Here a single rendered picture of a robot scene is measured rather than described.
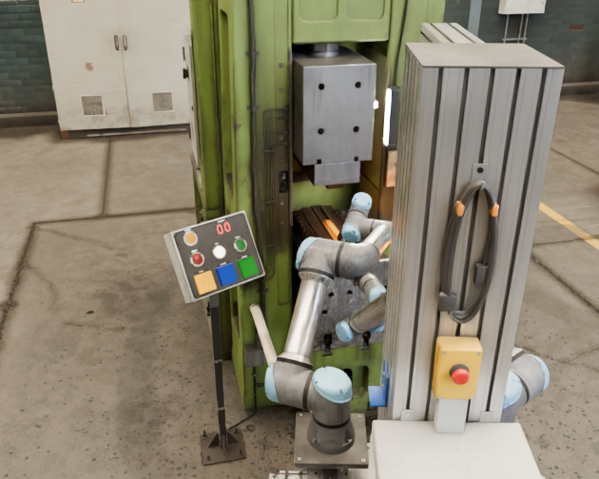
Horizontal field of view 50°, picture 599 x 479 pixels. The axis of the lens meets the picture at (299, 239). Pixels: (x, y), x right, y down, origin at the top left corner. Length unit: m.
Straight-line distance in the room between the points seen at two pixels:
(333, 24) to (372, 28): 0.17
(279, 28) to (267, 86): 0.23
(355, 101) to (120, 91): 5.47
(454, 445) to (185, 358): 2.51
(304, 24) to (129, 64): 5.27
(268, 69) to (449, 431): 1.65
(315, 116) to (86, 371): 2.05
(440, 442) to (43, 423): 2.46
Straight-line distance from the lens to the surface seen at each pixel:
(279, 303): 3.07
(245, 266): 2.58
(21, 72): 8.58
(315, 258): 2.02
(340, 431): 1.99
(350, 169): 2.70
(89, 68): 7.82
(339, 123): 2.62
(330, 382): 1.91
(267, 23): 2.61
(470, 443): 1.51
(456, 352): 1.37
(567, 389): 3.83
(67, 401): 3.67
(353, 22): 2.70
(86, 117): 7.96
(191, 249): 2.49
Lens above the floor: 2.24
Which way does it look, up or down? 26 degrees down
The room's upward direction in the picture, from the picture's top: straight up
